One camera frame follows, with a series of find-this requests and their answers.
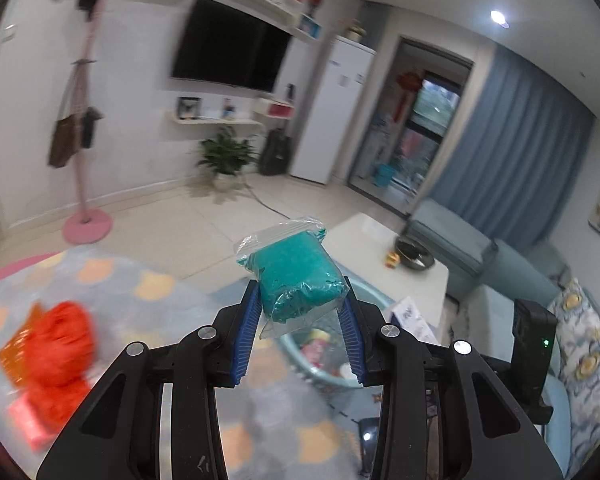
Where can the black bag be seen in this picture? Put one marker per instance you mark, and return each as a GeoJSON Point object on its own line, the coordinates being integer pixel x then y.
{"type": "Point", "coordinates": [90, 130]}

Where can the red knot ornament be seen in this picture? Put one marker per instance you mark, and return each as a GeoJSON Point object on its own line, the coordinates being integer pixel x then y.
{"type": "Point", "coordinates": [410, 87]}

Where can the low white wall shelf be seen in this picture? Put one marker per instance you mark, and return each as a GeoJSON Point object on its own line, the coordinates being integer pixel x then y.
{"type": "Point", "coordinates": [210, 121]}

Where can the floral cushion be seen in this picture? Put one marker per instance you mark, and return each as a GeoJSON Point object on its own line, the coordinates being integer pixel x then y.
{"type": "Point", "coordinates": [590, 370]}

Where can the dark bowl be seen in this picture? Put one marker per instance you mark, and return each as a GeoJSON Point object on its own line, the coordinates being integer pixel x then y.
{"type": "Point", "coordinates": [415, 252]}

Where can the orange foil packet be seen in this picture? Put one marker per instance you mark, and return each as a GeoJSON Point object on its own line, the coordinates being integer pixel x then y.
{"type": "Point", "coordinates": [15, 355]}

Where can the grey curtain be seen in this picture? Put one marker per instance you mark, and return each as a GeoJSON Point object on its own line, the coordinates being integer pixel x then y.
{"type": "Point", "coordinates": [377, 17]}

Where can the white printed box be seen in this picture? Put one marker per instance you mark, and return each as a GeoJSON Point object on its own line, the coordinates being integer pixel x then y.
{"type": "Point", "coordinates": [410, 317]}

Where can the teal plastic basket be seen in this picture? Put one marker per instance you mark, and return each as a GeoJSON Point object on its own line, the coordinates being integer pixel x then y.
{"type": "Point", "coordinates": [370, 295]}

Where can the blue curtain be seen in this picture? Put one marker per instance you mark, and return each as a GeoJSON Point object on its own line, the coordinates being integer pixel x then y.
{"type": "Point", "coordinates": [520, 140]}

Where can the blue wall cube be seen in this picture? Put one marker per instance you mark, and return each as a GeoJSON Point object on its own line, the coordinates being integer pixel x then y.
{"type": "Point", "coordinates": [310, 26]}

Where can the curved white wall shelf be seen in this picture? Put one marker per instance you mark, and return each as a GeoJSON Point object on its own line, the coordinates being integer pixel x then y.
{"type": "Point", "coordinates": [260, 5]}

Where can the bag of orange material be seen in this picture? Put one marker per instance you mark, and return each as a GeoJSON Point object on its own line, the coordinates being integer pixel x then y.
{"type": "Point", "coordinates": [60, 350]}

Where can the white coffee table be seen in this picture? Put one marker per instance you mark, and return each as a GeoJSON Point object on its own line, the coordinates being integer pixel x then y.
{"type": "Point", "coordinates": [370, 240]}

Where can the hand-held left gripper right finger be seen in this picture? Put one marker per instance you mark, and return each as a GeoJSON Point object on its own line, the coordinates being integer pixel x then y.
{"type": "Point", "coordinates": [352, 340]}

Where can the brown bag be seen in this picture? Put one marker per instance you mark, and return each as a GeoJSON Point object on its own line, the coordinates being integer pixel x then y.
{"type": "Point", "coordinates": [64, 140]}

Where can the ceiling light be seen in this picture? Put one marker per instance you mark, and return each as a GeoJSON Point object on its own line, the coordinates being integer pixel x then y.
{"type": "Point", "coordinates": [500, 18]}

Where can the butterfly picture frame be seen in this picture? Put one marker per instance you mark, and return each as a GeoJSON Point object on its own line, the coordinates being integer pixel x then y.
{"type": "Point", "coordinates": [188, 107]}

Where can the light switch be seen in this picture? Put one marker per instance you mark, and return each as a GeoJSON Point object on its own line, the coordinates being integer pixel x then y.
{"type": "Point", "coordinates": [10, 32]}

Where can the small yellow toy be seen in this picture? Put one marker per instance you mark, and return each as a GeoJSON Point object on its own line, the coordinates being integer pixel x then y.
{"type": "Point", "coordinates": [392, 260]}

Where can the wall-mounted television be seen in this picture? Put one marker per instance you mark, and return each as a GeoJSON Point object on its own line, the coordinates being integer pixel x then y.
{"type": "Point", "coordinates": [230, 45]}

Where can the balcony glass door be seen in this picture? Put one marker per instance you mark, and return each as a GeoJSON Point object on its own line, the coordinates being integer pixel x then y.
{"type": "Point", "coordinates": [430, 125]}

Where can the blue bucket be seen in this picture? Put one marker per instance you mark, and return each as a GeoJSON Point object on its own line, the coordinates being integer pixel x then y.
{"type": "Point", "coordinates": [384, 176]}

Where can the pink coat rack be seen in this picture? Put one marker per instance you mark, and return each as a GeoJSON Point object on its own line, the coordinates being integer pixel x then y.
{"type": "Point", "coordinates": [87, 225]}

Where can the pen holder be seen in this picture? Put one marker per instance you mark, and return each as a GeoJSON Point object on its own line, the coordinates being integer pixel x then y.
{"type": "Point", "coordinates": [228, 107]}

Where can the bag of teal material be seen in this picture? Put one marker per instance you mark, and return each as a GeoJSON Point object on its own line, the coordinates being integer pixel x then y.
{"type": "Point", "coordinates": [295, 275]}

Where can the red packet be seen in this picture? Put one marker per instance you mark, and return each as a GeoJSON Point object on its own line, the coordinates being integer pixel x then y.
{"type": "Point", "coordinates": [30, 422]}

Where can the white and red wall box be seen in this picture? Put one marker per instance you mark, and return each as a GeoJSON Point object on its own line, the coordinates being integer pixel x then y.
{"type": "Point", "coordinates": [275, 108]}

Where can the blue-grey sofa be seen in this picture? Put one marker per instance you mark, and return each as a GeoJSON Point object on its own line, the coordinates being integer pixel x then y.
{"type": "Point", "coordinates": [520, 275]}

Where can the pink drink bottle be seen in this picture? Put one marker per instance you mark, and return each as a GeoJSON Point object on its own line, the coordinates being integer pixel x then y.
{"type": "Point", "coordinates": [315, 347]}

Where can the washing machine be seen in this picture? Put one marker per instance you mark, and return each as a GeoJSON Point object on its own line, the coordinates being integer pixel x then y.
{"type": "Point", "coordinates": [377, 145]}

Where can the white refrigerator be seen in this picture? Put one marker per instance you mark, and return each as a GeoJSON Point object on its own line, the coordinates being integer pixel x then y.
{"type": "Point", "coordinates": [330, 110]}

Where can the red round ornament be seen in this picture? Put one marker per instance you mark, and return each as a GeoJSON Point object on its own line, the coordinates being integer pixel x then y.
{"type": "Point", "coordinates": [317, 2]}

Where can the potted green plant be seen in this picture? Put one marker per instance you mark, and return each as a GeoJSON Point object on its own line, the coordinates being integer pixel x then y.
{"type": "Point", "coordinates": [225, 155]}

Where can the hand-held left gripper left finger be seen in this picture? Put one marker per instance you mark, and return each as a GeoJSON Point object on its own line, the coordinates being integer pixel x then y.
{"type": "Point", "coordinates": [245, 335]}

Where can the flower pot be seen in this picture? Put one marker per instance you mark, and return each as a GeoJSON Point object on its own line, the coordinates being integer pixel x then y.
{"type": "Point", "coordinates": [356, 31]}

